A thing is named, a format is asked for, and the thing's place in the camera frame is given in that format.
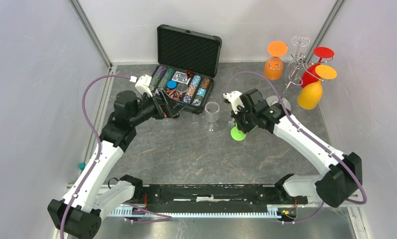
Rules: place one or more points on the orange wine glass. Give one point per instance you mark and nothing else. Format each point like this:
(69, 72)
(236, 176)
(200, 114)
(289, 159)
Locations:
(273, 68)

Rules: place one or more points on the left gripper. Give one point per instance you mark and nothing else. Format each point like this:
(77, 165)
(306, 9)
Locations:
(167, 108)

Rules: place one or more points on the blue dealer chip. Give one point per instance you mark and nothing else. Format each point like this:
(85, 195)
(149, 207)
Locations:
(171, 84)

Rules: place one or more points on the red wine glass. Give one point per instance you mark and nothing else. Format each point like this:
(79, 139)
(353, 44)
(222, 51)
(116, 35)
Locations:
(324, 54)

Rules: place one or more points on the grey round puck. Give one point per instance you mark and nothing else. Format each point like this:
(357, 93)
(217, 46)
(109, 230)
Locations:
(182, 88)

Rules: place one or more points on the playing card deck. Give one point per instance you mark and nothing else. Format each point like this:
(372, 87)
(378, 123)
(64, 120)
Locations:
(180, 77)

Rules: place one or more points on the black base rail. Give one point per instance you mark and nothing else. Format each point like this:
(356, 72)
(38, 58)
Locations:
(213, 198)

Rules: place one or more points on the green wine glass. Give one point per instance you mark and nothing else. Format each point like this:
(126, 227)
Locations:
(237, 134)

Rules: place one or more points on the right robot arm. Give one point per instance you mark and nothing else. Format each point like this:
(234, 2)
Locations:
(339, 174)

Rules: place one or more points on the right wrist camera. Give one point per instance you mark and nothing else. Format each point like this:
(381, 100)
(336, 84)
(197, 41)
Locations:
(234, 99)

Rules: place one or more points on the black poker chip case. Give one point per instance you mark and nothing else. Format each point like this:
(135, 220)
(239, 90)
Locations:
(194, 53)

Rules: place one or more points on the clear wine glass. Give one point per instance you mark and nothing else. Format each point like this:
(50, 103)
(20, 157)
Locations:
(299, 42)
(211, 111)

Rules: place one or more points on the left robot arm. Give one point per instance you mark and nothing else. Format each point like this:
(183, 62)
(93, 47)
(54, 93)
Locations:
(81, 210)

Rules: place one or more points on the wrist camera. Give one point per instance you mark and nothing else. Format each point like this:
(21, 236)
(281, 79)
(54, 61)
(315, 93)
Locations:
(142, 84)
(234, 99)

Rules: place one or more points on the chrome wine glass rack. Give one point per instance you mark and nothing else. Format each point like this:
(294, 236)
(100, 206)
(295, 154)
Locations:
(294, 69)

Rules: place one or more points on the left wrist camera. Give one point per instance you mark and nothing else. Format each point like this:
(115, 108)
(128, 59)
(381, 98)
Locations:
(142, 84)

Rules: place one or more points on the yellow wine glass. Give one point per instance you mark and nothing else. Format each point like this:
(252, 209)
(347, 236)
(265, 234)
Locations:
(312, 93)

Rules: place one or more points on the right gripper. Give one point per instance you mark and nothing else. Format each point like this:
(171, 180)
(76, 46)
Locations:
(244, 128)

